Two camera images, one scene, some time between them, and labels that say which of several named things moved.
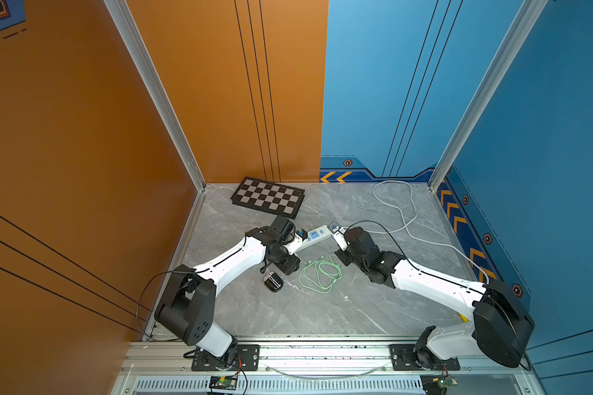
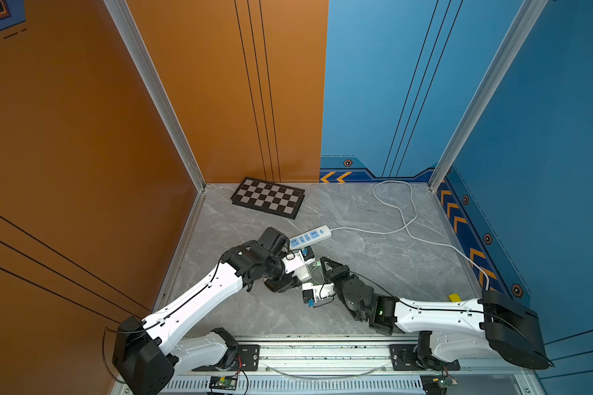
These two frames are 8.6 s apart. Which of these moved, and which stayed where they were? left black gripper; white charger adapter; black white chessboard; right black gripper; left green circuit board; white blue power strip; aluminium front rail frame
Moved: white charger adapter; left black gripper; right black gripper
Stayed: aluminium front rail frame; white blue power strip; black white chessboard; left green circuit board
